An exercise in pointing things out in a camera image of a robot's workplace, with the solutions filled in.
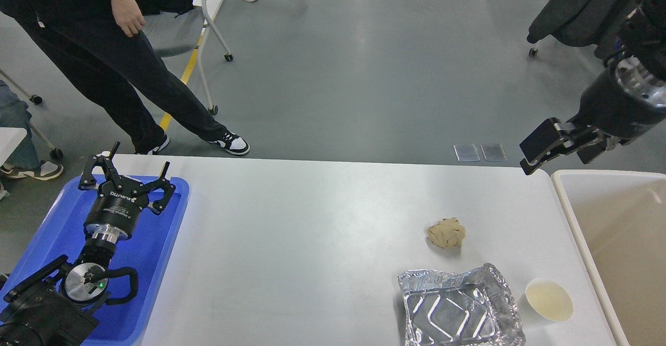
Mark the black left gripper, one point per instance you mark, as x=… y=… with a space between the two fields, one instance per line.
x=117 y=208

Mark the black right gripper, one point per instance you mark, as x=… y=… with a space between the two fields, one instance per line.
x=625 y=101

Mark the white paper cup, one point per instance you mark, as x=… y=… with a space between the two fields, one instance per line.
x=544 y=303

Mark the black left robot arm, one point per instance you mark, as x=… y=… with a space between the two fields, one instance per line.
x=56 y=304

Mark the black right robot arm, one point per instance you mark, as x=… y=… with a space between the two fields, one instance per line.
x=642 y=34

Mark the walking person's hand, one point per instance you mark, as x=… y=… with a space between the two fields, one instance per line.
x=128 y=16

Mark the right floor plate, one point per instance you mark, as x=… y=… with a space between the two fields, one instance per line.
x=493 y=152

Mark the floor plate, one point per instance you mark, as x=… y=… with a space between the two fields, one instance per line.
x=467 y=153
x=493 y=152

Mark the blue plastic tray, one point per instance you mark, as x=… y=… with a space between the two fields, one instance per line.
x=148 y=251

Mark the beige plastic bin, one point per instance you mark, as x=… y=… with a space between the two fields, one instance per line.
x=618 y=222

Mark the left floor plate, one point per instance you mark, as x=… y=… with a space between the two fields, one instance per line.
x=467 y=153

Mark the white side table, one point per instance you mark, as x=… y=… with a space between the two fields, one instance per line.
x=11 y=137

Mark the seated person in jeans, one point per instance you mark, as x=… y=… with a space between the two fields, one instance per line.
x=23 y=161

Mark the dark coats on rack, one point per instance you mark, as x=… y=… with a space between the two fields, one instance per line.
x=580 y=23

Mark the grey white rolling chair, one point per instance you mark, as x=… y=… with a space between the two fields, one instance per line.
x=171 y=35

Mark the person in black clothes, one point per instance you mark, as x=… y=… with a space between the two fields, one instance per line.
x=85 y=43

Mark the aluminium foil tray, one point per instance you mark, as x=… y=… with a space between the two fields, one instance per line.
x=475 y=307

